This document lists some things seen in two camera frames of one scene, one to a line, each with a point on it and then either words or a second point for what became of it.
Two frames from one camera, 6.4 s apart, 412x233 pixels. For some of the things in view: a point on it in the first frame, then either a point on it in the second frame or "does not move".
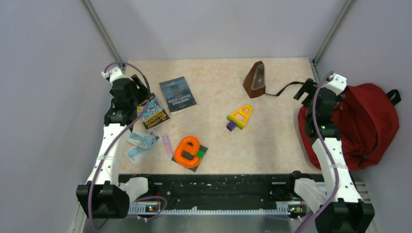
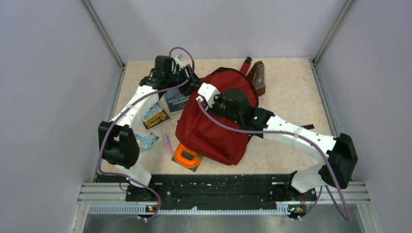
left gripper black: (142, 96) to (189, 86)
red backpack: (367, 119) to (208, 134)
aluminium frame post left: (105, 32) does not move
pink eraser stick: (168, 146) does not move
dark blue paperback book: (177, 94) does not move
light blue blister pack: (144, 141) does not move
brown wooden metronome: (254, 81) does not move
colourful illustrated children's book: (153, 113) does not move
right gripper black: (309, 87) to (217, 98)
